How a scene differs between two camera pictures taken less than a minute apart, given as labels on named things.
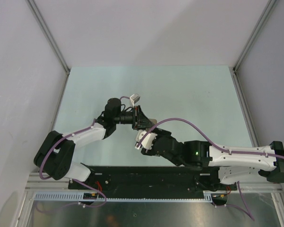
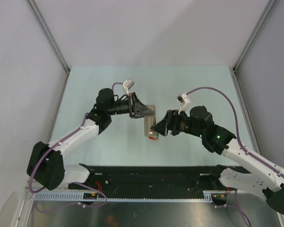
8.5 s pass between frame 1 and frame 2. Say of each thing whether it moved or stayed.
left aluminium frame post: stayed
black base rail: stayed
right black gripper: moved
